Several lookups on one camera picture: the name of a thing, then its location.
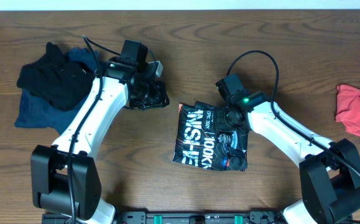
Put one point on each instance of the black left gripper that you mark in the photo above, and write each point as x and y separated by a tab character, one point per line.
160	101

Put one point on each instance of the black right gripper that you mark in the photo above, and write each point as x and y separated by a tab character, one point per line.
220	123

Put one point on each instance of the black shirt orange contour lines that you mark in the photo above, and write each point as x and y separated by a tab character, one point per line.
204	143

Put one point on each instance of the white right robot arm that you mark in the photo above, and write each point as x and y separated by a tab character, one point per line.
329	171

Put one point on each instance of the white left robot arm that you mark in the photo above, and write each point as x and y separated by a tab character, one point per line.
65	180

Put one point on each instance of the black folded polo shirt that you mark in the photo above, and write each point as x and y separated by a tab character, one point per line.
55	79

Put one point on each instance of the navy blue folded shirt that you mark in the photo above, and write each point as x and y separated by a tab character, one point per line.
35	112

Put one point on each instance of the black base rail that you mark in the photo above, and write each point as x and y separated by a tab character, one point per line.
252	217

